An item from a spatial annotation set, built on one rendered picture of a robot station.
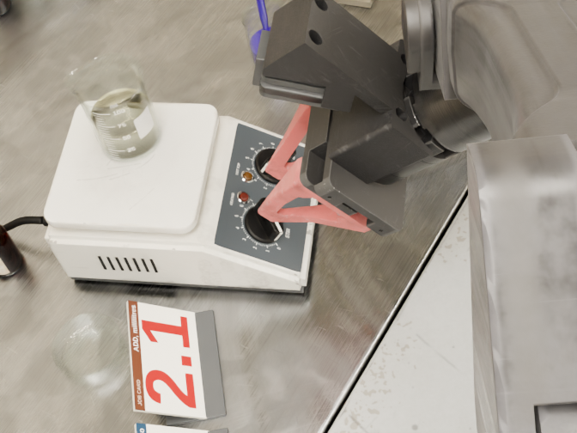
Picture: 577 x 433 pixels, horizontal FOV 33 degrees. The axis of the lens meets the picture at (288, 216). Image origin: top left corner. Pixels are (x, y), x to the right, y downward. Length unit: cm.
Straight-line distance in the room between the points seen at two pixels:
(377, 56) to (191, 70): 40
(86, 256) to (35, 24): 33
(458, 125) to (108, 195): 31
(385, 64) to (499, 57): 19
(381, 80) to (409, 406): 28
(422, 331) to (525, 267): 49
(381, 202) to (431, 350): 19
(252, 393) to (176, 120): 22
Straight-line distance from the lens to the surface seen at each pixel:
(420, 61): 51
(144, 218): 74
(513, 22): 41
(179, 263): 76
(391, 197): 61
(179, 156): 76
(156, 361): 74
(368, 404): 74
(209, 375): 76
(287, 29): 55
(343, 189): 58
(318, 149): 60
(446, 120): 56
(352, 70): 54
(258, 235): 75
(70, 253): 78
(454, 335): 76
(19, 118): 95
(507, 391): 28
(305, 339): 76
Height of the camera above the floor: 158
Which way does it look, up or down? 56 degrees down
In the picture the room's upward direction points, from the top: 11 degrees counter-clockwise
